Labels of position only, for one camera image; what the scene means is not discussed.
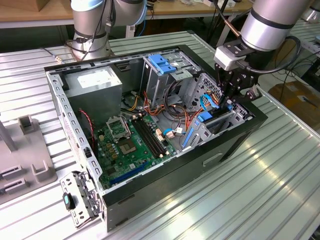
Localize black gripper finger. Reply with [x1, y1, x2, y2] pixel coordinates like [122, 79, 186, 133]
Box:
[214, 64, 231, 111]
[227, 88, 263, 111]

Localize orange red power wire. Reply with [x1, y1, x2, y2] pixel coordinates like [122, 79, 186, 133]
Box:
[208, 91, 222, 105]

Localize blue SATA wire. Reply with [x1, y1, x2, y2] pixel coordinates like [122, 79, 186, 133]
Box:
[200, 93, 221, 111]

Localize hard disk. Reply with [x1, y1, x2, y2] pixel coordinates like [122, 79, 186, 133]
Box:
[181, 103, 233, 149]

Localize grey metal disk bay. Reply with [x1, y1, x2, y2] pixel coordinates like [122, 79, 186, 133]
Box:
[178, 72, 253, 153]

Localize brown cardboard box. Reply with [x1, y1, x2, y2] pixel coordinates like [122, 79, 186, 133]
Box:
[267, 81, 320, 125]

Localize blue plastic drive latch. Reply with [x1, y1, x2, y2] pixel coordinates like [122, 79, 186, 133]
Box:
[147, 54, 176, 75]

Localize grey optical drive cage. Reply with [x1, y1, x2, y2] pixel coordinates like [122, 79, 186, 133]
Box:
[139, 49, 201, 106]

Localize wooden desk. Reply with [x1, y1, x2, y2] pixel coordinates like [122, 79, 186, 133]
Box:
[0, 0, 253, 48]

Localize metal slat side table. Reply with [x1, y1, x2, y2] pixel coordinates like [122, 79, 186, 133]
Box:
[289, 16, 320, 73]

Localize black RAM slot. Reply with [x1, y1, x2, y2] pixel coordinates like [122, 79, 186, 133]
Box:
[138, 116, 169, 155]
[131, 118, 163, 159]

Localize black PC case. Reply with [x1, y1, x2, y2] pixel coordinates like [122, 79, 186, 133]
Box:
[43, 44, 269, 233]

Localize green motherboard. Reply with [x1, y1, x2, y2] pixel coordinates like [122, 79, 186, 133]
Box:
[94, 113, 179, 190]

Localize metal socket cover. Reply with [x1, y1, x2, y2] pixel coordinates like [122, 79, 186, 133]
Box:
[106, 116, 132, 141]

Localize grey power supply unit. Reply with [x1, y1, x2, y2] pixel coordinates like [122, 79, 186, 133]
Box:
[63, 65, 124, 128]

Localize blue expansion slot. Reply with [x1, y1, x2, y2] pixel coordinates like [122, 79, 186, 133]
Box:
[109, 161, 149, 186]

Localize black latch with teal button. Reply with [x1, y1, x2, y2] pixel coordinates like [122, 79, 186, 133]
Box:
[62, 191, 76, 210]

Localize grey parts rack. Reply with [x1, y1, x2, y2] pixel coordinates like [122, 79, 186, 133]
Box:
[0, 114, 58, 206]

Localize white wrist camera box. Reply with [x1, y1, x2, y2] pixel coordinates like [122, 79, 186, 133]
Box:
[213, 46, 248, 71]

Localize black camera cable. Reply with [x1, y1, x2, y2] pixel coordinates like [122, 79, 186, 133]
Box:
[236, 35, 302, 75]

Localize orange wire strands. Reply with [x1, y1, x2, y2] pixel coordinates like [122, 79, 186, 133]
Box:
[183, 103, 201, 128]

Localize thick black cable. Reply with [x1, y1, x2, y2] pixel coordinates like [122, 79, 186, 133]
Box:
[164, 79, 193, 118]

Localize blue wire with white label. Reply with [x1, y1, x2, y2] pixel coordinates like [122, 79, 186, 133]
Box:
[161, 127, 177, 138]

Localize orange red wire bundle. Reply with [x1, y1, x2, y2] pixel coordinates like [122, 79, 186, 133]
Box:
[142, 90, 166, 118]

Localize yellow black wire bundle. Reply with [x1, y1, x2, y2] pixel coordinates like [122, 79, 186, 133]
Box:
[122, 91, 141, 112]

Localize red black fan wire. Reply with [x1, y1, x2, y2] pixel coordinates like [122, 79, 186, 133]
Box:
[78, 107, 96, 150]

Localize square brown base plate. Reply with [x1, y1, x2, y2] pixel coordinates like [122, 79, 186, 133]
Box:
[66, 41, 114, 62]

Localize black arm cable with connector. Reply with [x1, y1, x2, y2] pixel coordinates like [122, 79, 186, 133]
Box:
[41, 0, 118, 65]

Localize metal card retention bracket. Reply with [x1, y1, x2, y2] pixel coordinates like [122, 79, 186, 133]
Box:
[59, 170, 105, 230]

